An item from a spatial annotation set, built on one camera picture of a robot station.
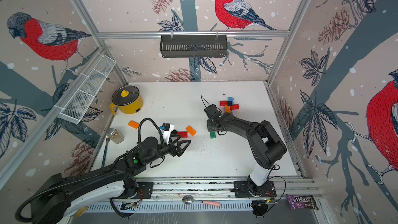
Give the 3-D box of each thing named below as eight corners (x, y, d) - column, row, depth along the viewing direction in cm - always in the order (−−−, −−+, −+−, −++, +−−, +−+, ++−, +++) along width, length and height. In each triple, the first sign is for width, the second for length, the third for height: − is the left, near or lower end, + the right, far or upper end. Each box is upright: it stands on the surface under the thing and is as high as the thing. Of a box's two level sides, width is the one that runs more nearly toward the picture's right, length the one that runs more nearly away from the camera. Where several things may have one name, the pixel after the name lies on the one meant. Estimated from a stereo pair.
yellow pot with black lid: (116, 115, 104) (106, 103, 94) (124, 97, 115) (116, 85, 104) (140, 115, 104) (133, 103, 94) (146, 97, 115) (140, 85, 104)
